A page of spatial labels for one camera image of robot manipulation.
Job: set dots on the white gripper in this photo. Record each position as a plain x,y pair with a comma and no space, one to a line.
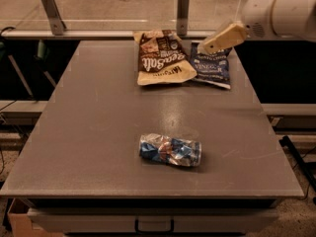
256,16

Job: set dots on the brown sea salt chip bag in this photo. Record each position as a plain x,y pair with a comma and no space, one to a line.
162,59

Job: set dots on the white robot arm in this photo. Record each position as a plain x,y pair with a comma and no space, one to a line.
293,20

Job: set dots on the blue vinegar chip bag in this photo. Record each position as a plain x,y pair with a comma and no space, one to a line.
211,68

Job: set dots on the crushed blue silver can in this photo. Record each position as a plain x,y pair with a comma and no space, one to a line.
169,150

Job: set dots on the white table drawer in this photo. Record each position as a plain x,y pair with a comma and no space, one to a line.
69,220

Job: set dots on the cardboard box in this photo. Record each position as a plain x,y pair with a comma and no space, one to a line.
22,226

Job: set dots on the middle metal bracket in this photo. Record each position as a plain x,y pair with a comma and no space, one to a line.
182,17

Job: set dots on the metal bracket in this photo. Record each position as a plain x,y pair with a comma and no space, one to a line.
182,17
56,25

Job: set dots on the left metal bracket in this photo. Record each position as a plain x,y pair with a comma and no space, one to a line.
56,25

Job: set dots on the metal rail beam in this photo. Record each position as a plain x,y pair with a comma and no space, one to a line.
67,35

